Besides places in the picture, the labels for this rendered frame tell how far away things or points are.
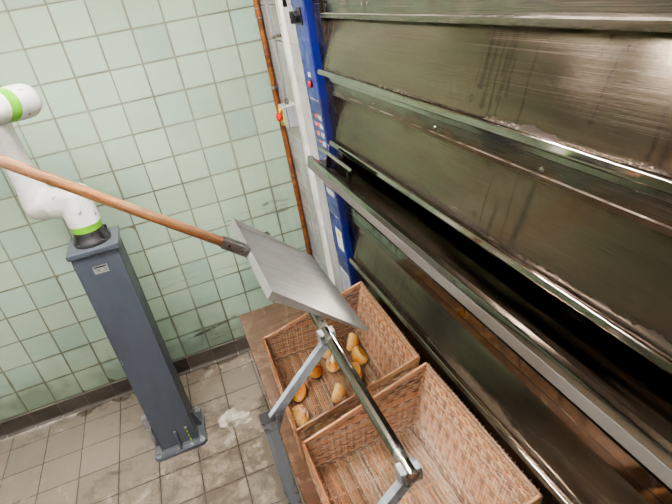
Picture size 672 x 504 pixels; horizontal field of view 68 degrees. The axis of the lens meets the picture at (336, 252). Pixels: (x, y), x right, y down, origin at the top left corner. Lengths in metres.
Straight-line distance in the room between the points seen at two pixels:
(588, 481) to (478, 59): 0.90
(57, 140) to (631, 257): 2.45
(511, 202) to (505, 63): 0.27
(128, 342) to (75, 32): 1.41
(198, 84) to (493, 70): 1.90
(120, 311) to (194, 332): 0.91
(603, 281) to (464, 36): 0.56
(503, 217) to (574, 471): 0.57
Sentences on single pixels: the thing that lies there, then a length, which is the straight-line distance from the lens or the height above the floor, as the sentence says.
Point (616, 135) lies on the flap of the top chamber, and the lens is 0.82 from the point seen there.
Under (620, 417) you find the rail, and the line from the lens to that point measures 0.81.
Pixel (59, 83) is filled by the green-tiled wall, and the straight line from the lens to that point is 2.72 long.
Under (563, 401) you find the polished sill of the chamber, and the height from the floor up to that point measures 1.17.
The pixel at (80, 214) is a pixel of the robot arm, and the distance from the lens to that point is 2.23.
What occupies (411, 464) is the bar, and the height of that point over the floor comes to 1.17.
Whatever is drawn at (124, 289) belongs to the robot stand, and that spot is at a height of 0.98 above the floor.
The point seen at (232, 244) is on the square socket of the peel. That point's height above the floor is 1.35.
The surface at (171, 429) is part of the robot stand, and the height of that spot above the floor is 0.14.
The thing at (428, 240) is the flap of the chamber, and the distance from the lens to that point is 1.26.
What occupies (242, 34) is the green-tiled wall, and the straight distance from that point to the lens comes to 2.73.
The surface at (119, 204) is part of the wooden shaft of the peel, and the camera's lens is 1.48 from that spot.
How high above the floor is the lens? 2.02
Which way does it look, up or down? 29 degrees down
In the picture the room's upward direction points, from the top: 10 degrees counter-clockwise
